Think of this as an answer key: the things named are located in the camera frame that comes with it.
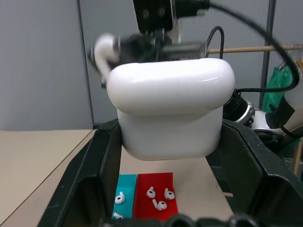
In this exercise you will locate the white earbud charging case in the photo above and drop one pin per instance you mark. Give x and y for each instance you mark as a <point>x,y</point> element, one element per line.
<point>170,106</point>

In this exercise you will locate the clothes hangers on rod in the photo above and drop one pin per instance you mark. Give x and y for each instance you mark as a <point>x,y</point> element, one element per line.
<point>296,61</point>

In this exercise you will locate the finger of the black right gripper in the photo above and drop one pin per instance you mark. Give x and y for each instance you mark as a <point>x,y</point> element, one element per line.
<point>129,45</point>

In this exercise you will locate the wooden rod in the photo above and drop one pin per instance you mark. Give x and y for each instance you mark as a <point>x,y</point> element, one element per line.
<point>248,49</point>

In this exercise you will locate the teal tray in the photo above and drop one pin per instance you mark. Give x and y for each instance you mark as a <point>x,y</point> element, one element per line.
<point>126,186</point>

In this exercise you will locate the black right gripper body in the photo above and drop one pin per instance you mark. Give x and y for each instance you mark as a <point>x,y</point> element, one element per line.
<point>151,47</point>

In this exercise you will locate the green bag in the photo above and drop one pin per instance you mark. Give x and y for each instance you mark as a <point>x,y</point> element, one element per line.
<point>279,89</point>

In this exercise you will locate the wooden stick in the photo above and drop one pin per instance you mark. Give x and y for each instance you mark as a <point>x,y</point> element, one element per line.
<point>297,158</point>

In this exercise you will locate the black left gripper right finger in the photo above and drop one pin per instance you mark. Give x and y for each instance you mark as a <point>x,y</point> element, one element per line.
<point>255,170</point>

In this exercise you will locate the white earbud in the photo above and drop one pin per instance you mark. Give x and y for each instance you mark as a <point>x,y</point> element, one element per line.
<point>105,47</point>
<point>117,216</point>
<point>169,194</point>
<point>120,199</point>
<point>159,205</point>
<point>150,193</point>

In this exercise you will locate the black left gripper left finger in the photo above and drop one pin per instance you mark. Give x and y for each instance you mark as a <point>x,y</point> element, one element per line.
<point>90,165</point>

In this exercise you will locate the red tray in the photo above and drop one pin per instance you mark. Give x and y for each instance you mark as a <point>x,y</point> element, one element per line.
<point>154,182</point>

